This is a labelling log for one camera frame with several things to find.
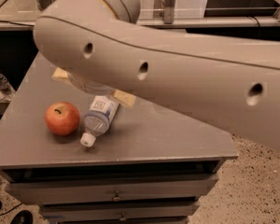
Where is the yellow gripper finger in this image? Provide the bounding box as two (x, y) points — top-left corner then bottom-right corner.
(52, 68), (68, 83)
(112, 90), (136, 108)

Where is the clear plastic water bottle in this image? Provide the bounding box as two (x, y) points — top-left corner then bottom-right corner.
(80, 96), (119, 147)

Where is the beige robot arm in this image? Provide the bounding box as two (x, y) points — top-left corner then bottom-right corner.
(34, 0), (280, 150)

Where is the red apple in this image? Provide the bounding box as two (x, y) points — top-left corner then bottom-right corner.
(45, 102), (80, 136)

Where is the small background water bottle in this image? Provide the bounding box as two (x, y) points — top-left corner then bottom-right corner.
(0, 73), (15, 95)

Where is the grey drawer cabinet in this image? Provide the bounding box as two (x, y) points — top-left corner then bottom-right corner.
(0, 56), (237, 224)

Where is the upper grey drawer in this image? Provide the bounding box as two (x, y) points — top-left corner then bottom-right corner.
(6, 174), (218, 204)

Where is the grey drawer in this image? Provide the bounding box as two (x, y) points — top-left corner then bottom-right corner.
(41, 201), (199, 222)
(6, 174), (218, 204)

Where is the lower grey drawer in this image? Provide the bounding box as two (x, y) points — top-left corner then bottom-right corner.
(41, 201), (199, 222)

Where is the metal railing post right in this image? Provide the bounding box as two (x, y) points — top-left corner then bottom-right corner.
(153, 0), (175, 24)

